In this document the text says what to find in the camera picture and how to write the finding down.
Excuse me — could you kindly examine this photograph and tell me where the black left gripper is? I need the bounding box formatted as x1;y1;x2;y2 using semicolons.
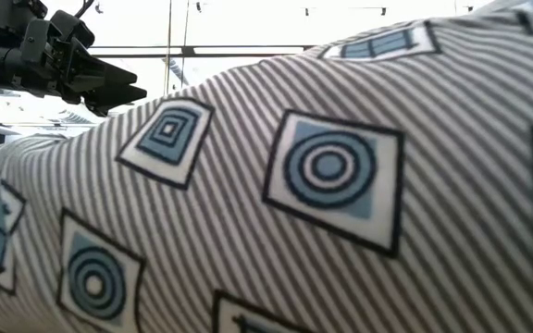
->
0;0;148;117

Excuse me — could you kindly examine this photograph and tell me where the grey striped square-print cloth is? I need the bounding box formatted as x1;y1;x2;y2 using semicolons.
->
0;0;533;333

